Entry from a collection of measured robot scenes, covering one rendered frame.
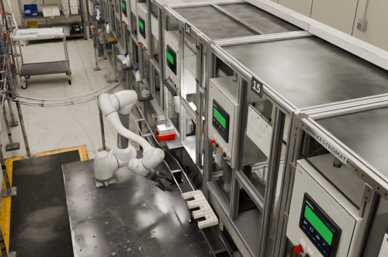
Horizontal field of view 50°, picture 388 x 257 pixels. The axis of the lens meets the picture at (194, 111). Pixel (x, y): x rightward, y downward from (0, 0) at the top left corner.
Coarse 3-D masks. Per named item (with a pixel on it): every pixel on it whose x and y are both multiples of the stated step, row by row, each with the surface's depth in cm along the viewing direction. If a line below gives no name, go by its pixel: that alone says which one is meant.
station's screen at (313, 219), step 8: (304, 208) 185; (312, 208) 179; (304, 216) 186; (312, 216) 180; (320, 216) 174; (304, 224) 187; (312, 224) 180; (320, 224) 174; (328, 224) 169; (312, 232) 182; (320, 232) 175; (328, 232) 170; (320, 240) 176; (328, 240) 171; (320, 248) 177; (328, 248) 172; (328, 256) 173
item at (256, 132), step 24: (216, 72) 275; (264, 96) 216; (264, 120) 219; (288, 120) 197; (240, 144) 255; (264, 144) 223; (216, 168) 304; (240, 168) 261; (264, 168) 229; (264, 192) 233
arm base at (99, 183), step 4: (112, 176) 357; (96, 180) 355; (100, 180) 353; (104, 180) 353; (108, 180) 354; (112, 180) 357; (96, 184) 353; (100, 184) 353; (104, 184) 353; (108, 184) 355
